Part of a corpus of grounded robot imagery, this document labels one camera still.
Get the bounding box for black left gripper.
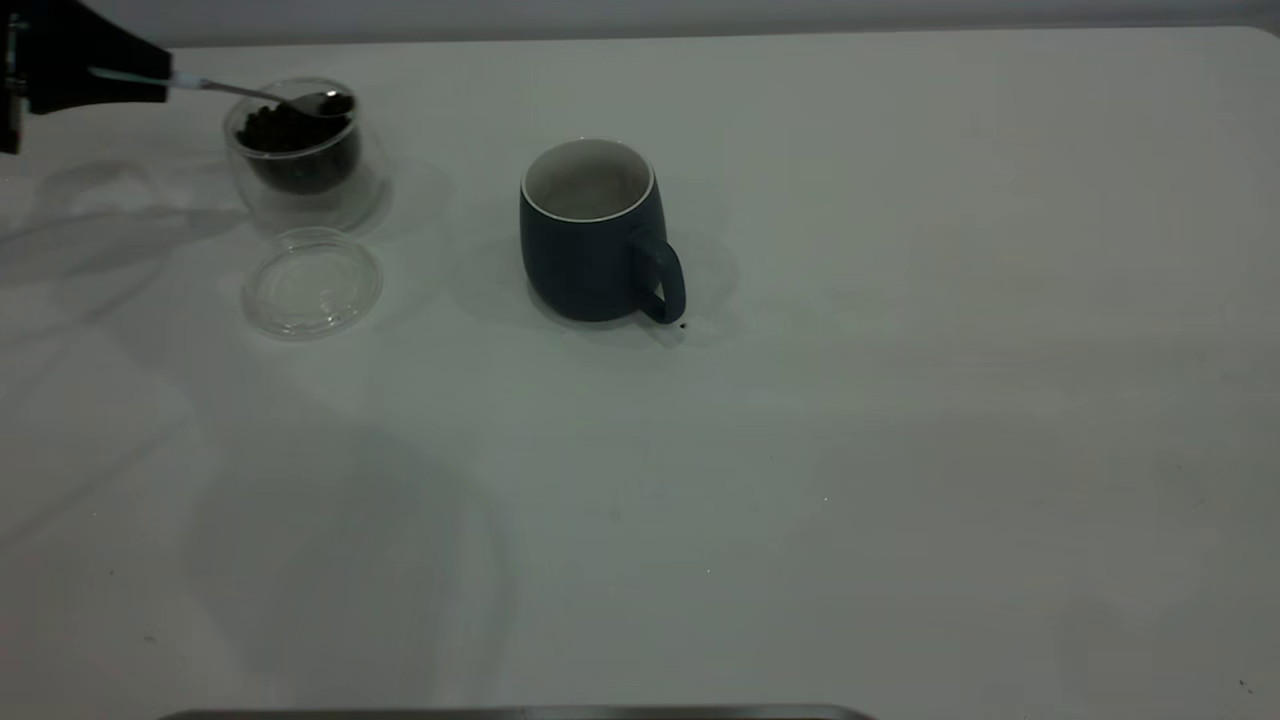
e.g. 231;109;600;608
0;0;174;156

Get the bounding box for metal spoon with pale handle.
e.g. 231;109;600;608
88;66;356;119

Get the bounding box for double-wall clear glass cup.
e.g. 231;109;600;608
222;77;391;236

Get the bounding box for clear glass saucer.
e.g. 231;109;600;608
240;226;384;339

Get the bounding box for dark blue-grey ceramic mug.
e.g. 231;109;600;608
518;138;687;326

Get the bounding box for dark coffee beans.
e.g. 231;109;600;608
236;100;361;194

